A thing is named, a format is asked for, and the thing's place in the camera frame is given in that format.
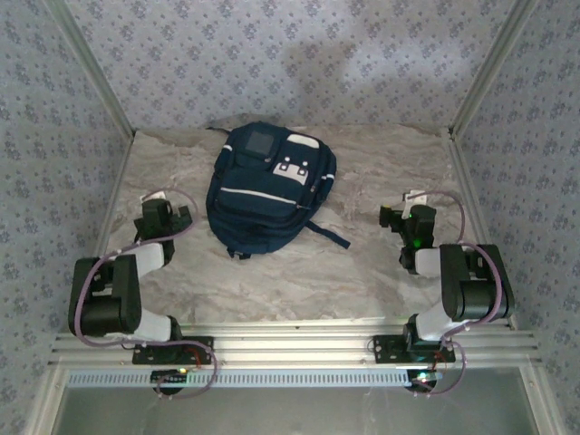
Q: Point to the navy blue backpack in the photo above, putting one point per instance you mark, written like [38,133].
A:
[263,204]

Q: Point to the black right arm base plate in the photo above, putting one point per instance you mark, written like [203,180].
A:
[385,349]

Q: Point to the aluminium table side rail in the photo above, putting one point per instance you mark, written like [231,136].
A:
[114,195]
[469,181]

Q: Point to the aluminium mounting rail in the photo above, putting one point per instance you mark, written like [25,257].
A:
[290,344]

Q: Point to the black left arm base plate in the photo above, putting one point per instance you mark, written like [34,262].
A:
[201,344]

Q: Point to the grey metal panel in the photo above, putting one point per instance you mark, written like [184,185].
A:
[290,412]

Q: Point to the aluminium frame leg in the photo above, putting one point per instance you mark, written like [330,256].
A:
[45,399]
[539,399]

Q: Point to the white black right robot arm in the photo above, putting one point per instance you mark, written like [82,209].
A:
[428,260]

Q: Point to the aluminium frame post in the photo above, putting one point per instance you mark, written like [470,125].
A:
[96,68]
[488,68]

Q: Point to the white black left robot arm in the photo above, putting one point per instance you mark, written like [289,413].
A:
[151,258]

